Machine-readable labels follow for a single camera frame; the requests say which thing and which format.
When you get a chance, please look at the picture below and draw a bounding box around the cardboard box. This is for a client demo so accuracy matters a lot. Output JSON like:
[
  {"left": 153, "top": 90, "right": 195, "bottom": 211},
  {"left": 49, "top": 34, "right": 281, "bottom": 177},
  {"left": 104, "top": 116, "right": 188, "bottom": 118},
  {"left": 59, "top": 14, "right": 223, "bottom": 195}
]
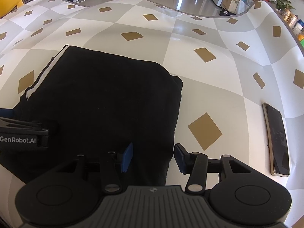
[{"left": 221, "top": 0, "right": 240, "bottom": 12}]

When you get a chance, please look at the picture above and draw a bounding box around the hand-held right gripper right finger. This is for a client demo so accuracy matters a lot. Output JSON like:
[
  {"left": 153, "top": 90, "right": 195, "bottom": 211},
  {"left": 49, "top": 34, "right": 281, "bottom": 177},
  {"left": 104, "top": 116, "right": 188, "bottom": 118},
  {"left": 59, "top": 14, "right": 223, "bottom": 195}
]
[{"left": 174, "top": 144, "right": 253, "bottom": 193}]

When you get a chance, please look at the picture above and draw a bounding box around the black t-shirt with red print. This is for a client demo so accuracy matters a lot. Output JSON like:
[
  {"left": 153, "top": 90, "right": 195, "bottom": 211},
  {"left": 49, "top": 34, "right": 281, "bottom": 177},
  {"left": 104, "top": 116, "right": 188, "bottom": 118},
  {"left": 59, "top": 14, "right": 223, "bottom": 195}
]
[{"left": 0, "top": 45, "right": 183, "bottom": 186}]

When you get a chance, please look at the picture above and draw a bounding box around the blue capped bottle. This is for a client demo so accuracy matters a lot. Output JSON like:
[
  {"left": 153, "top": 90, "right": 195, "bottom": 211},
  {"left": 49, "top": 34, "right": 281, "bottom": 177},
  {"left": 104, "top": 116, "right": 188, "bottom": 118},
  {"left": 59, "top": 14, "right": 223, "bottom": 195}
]
[{"left": 293, "top": 20, "right": 304, "bottom": 35}]

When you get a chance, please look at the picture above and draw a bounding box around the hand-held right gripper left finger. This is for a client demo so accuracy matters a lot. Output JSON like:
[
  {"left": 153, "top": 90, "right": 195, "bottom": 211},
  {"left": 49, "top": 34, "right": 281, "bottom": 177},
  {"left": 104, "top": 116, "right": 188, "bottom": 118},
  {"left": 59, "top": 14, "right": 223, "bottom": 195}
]
[{"left": 56, "top": 142, "right": 133, "bottom": 194}]

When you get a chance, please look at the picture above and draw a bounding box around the yellow plastic chair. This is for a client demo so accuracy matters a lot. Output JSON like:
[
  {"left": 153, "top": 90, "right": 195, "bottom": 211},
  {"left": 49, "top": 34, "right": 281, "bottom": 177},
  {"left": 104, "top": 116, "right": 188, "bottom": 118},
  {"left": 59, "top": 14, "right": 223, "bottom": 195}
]
[{"left": 0, "top": 0, "right": 24, "bottom": 20}]

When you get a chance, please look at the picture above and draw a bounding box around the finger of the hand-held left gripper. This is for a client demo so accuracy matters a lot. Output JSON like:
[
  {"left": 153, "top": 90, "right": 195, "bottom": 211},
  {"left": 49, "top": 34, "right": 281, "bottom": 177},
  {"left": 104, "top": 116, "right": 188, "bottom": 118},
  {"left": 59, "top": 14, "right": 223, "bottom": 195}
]
[
  {"left": 0, "top": 117, "right": 59, "bottom": 135},
  {"left": 0, "top": 108, "right": 15, "bottom": 119}
]

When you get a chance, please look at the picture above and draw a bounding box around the smartphone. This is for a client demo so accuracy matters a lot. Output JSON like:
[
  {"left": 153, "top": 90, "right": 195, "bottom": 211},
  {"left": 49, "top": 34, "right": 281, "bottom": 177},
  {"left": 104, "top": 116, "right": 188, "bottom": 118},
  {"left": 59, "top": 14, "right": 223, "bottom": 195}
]
[{"left": 262, "top": 102, "right": 291, "bottom": 177}]

